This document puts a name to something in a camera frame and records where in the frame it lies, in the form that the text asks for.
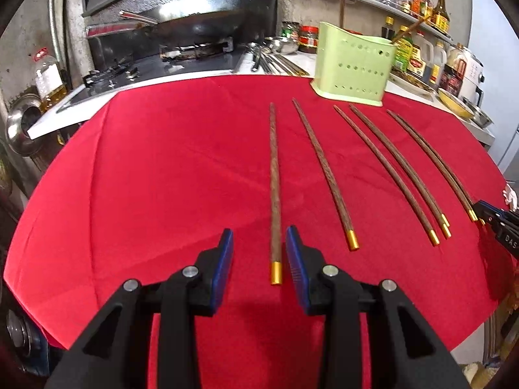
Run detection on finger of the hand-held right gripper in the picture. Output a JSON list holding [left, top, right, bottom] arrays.
[[472, 200, 519, 228]]

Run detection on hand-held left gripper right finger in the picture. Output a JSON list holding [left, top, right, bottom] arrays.
[[285, 226, 471, 389]]

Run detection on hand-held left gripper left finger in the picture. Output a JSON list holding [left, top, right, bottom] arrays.
[[44, 228, 235, 389]]

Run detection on green perforated utensil holder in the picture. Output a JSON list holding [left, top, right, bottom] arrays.
[[310, 21, 397, 107]]

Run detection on pile of metal utensils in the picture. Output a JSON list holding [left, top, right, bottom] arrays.
[[233, 41, 311, 77]]

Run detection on white plastic hook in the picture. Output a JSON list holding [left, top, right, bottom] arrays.
[[502, 183, 519, 208]]

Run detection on large steel bowl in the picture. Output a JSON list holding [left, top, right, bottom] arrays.
[[461, 96, 494, 129]]

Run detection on red tablecloth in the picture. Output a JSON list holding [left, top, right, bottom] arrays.
[[3, 74, 512, 389]]

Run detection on yellow bowl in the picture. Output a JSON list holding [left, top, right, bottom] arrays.
[[437, 88, 476, 121]]

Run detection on white kitchen appliance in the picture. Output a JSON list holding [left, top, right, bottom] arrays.
[[457, 46, 486, 109]]

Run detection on dark bottle with red label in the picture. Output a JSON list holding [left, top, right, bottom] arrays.
[[439, 44, 466, 97]]

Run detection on white refrigerator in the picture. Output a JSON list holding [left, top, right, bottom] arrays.
[[468, 0, 519, 175]]

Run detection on plate of food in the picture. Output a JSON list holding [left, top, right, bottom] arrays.
[[388, 70, 438, 97]]

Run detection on clear plastic jug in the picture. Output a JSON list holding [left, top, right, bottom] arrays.
[[429, 41, 448, 87]]

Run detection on red-labelled oil jug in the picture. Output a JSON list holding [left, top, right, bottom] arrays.
[[406, 31, 435, 87]]

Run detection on green-labelled bottle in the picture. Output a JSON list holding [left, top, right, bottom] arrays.
[[394, 25, 415, 74]]

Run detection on black gas stove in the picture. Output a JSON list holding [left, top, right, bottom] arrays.
[[57, 38, 246, 112]]

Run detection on tall dark yellow-capped bottle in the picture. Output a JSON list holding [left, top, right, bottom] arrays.
[[431, 0, 452, 35]]

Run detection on dark soy sauce bottle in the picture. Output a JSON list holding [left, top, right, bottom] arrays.
[[380, 16, 396, 42]]

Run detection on small stainless steel bowl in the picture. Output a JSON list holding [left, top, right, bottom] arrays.
[[265, 36, 300, 56]]

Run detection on round metal knob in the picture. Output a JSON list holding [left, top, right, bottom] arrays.
[[6, 308, 46, 374]]

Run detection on red sauce jar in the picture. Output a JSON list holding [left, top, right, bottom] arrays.
[[298, 25, 320, 54]]

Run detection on green-lidded jar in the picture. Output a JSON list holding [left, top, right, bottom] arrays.
[[281, 21, 301, 43]]

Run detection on black wok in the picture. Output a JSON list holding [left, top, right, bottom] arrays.
[[119, 8, 277, 51]]

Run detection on plastic cooking oil bottle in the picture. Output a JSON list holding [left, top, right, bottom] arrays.
[[33, 51, 69, 112]]

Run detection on grey metal pipe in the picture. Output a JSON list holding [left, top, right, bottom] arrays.
[[48, 0, 69, 63]]

